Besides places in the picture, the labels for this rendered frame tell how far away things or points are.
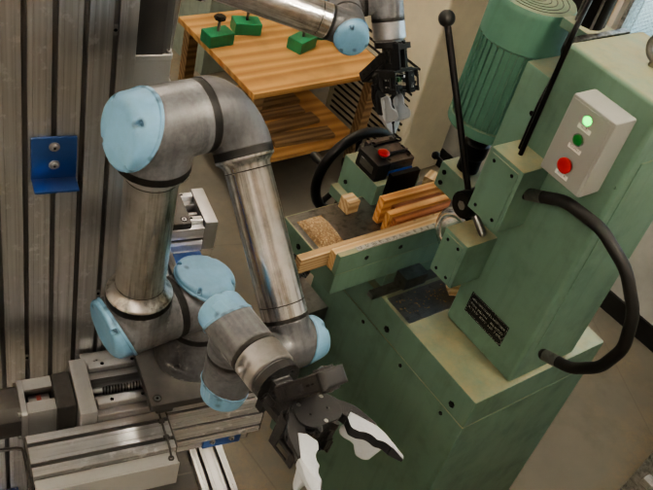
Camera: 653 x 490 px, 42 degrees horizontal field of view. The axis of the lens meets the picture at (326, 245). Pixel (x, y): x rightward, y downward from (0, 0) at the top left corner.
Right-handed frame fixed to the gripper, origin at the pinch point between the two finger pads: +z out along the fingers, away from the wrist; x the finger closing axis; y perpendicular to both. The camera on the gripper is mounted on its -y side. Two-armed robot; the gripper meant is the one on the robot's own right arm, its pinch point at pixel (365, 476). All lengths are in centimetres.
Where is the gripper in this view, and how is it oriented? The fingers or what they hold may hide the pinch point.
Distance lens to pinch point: 112.2
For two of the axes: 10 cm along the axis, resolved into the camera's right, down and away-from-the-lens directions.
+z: 5.9, 6.3, -5.1
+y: -3.2, 7.6, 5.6
